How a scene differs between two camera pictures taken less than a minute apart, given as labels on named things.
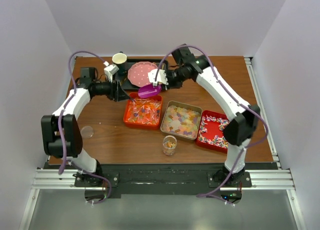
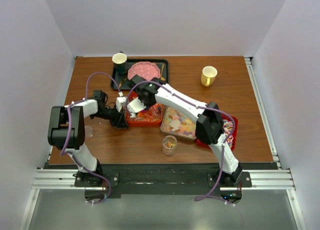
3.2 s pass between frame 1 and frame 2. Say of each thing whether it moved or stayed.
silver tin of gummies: stayed
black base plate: stayed
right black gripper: moved
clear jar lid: stayed
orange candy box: stayed
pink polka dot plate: stayed
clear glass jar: stayed
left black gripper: moved
